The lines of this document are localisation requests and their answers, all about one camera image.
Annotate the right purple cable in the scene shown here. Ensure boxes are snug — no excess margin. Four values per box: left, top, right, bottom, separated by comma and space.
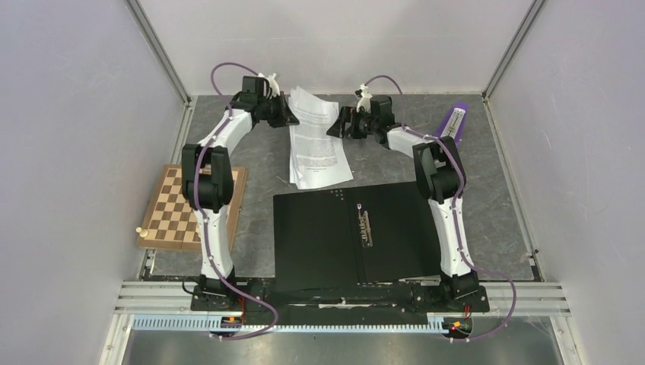
364, 75, 519, 344

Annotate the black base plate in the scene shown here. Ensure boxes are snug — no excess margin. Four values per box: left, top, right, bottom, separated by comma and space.
190, 278, 490, 325

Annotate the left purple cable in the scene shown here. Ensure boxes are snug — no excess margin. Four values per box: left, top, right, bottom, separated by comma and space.
192, 62, 279, 341

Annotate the purple cable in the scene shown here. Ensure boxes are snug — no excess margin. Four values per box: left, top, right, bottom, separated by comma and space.
192, 62, 279, 341
364, 75, 519, 344

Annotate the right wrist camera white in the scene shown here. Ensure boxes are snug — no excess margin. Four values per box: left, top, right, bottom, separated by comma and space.
355, 84, 373, 113

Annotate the metal folder clip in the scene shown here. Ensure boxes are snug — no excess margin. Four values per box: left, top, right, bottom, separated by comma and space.
357, 203, 373, 247

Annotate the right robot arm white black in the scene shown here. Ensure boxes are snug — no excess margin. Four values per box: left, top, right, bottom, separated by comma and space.
326, 89, 479, 310

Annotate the teal folder black inside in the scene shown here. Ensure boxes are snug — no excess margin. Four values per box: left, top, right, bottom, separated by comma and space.
273, 182, 441, 290

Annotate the white chess pawn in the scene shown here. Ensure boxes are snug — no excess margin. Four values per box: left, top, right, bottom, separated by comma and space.
135, 227, 149, 238

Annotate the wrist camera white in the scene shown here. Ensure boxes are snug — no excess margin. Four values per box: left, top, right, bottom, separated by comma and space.
257, 73, 281, 99
355, 84, 373, 113

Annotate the purple metronome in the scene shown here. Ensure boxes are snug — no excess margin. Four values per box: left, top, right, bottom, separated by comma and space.
434, 102, 469, 145

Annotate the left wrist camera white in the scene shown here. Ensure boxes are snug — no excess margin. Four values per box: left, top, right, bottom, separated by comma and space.
257, 73, 281, 99

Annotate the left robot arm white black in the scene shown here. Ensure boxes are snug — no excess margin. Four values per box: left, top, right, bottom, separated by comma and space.
181, 74, 300, 310

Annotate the aluminium frame rail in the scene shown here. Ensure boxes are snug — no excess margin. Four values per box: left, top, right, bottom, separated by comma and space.
114, 281, 572, 318

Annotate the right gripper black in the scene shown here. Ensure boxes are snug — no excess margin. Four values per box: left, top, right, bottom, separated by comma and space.
327, 106, 378, 140

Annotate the printed paper sheet top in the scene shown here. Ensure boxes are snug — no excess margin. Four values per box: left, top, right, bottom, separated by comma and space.
288, 87, 354, 190

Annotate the white toothed cable duct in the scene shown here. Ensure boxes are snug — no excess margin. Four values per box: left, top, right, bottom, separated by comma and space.
132, 314, 448, 335

